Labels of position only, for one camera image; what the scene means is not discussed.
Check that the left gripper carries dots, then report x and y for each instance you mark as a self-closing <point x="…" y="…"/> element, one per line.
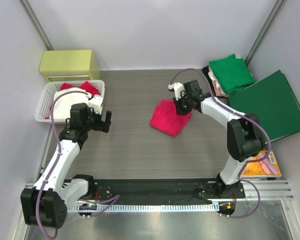
<point x="101" y="124"/>

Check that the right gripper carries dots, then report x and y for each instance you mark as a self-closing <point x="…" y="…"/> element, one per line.
<point x="179" y="107"/>

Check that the pink red t-shirt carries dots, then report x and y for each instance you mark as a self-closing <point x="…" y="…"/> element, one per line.
<point x="166" y="120"/>

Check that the black shirt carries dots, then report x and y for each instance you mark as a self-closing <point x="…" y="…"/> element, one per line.
<point x="205" y="71"/>

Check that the green t-shirt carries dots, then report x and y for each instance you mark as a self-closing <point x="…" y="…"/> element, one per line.
<point x="232" y="73"/>

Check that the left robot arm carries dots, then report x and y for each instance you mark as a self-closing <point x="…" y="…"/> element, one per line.
<point x="46" y="203"/>

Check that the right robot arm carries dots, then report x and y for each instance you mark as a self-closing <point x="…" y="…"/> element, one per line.
<point x="245" y="136"/>

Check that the red t-shirt in basket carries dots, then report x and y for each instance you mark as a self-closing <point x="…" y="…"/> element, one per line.
<point x="85" y="86"/>

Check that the white plastic laundry basket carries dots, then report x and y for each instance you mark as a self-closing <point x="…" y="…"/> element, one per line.
<point x="43" y="109"/>

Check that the yellow-green box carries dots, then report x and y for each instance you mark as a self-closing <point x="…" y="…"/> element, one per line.
<point x="68" y="65"/>

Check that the green binder folder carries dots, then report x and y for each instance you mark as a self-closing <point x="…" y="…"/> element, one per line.
<point x="274" y="102"/>

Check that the pink highlighter pens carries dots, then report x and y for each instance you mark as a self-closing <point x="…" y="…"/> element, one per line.
<point x="269" y="166"/>

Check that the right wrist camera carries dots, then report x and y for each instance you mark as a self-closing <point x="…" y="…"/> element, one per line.
<point x="178" y="89"/>

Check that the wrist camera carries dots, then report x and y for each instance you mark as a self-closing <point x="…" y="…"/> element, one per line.
<point x="96" y="103"/>
<point x="178" y="89"/>

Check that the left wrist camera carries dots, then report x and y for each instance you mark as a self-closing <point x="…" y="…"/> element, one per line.
<point x="96" y="103"/>

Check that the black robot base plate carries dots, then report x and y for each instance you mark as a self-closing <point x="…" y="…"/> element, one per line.
<point x="158" y="192"/>

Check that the right corner aluminium post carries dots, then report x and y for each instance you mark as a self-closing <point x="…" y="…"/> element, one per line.
<point x="270" y="19"/>

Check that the corner aluminium post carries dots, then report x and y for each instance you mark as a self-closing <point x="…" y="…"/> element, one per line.
<point x="36" y="24"/>
<point x="270" y="19"/>

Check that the slotted cable duct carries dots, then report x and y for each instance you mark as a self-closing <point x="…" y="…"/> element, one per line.
<point x="214" y="207"/>

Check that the left corner aluminium post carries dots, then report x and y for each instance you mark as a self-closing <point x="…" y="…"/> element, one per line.
<point x="36" y="24"/>

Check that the aluminium frame rail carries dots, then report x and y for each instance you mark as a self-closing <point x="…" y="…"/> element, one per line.
<point x="269" y="190"/>

